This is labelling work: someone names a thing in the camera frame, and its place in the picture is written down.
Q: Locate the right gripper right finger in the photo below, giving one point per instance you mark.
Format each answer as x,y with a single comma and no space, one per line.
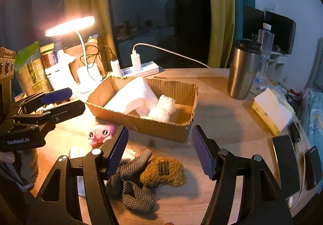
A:
262,201

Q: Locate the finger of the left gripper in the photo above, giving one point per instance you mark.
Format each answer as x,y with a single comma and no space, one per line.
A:
34,102

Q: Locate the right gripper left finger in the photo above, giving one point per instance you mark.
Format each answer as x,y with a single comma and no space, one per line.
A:
57,201

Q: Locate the pink plush toy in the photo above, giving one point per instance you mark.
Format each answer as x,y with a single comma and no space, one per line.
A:
99,134

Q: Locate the grey dotted glove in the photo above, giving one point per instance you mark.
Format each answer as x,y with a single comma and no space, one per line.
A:
125,184

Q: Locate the white towel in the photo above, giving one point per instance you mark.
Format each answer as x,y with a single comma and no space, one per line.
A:
135,95

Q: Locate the person left hand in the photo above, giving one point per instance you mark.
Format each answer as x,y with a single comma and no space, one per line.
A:
7,157

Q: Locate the white woven basket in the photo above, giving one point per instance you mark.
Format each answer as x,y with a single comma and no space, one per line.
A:
60,77

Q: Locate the black smartphone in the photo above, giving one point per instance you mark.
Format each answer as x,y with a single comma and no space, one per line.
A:
287,164

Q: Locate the white desk lamp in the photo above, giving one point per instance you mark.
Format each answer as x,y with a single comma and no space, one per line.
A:
71,32

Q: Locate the yellow tissue pack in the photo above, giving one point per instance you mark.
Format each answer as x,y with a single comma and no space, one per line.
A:
274,110

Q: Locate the brown cardboard box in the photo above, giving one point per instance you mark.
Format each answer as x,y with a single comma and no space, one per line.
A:
177,129

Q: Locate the blue blanket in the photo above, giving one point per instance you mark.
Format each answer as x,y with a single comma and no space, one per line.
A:
311,121

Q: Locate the steel travel mug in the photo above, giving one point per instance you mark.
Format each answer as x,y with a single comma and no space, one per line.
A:
246,56

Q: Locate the white power strip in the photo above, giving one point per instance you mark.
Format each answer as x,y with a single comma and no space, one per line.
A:
147,69

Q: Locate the yellow curtain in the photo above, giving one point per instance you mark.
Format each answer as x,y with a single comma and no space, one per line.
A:
173,33

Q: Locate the clear water bottle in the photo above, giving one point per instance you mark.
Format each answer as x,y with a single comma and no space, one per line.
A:
265,38

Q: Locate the black computer monitor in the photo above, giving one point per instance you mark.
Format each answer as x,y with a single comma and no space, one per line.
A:
283,28

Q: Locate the white charger with black cable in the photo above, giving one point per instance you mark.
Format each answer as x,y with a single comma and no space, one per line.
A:
114,63

